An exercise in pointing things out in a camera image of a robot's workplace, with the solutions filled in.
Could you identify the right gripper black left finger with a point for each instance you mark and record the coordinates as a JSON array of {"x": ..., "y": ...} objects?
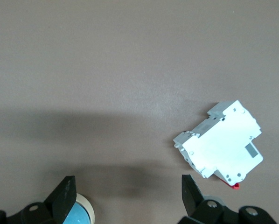
[{"x": 60, "y": 200}]

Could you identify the blue dome bell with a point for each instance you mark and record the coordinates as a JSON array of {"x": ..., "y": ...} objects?
[{"x": 80, "y": 214}]

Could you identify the brown table mat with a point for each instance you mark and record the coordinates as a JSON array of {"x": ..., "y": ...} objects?
[{"x": 83, "y": 70}]

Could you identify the white circuit breaker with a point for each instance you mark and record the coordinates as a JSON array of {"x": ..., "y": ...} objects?
[{"x": 221, "y": 144}]

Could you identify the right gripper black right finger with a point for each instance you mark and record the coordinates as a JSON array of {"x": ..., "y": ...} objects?
[{"x": 193, "y": 203}]

